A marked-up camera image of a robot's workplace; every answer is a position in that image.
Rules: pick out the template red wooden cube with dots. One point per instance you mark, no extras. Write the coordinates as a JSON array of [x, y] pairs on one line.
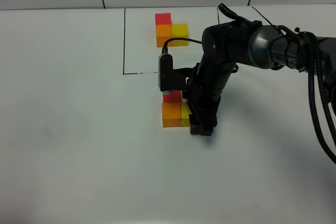
[[163, 19]]

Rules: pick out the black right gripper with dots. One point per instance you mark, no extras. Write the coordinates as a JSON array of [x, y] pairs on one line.
[[204, 95]]

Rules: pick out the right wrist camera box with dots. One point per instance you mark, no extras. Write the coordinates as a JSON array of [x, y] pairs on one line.
[[171, 79]]

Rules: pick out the template yellow wooden cube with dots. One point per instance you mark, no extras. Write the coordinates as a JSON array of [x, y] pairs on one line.
[[179, 31]]

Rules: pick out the template orange wooden cube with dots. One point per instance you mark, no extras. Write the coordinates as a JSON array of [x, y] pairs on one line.
[[163, 33]]

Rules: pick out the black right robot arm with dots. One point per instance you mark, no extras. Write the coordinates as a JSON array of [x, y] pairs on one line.
[[266, 47]]

